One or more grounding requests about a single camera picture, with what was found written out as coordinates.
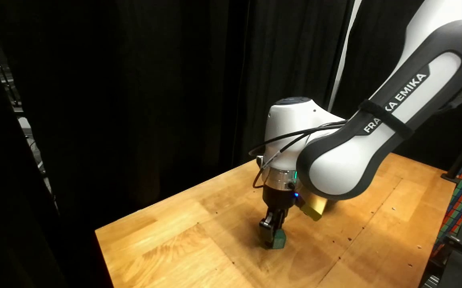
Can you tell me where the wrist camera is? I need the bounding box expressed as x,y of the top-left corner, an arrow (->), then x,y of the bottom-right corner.
295,194 -> 329,222

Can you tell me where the black equipment with orange part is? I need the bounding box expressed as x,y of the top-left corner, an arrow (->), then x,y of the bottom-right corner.
420,234 -> 462,288

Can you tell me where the green block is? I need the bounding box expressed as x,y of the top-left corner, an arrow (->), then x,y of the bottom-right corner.
272,228 -> 287,250

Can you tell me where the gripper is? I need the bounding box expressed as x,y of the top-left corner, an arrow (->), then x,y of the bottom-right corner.
259,186 -> 300,248

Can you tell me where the black curtain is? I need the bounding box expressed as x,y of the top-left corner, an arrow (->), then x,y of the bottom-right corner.
0,0 -> 462,224

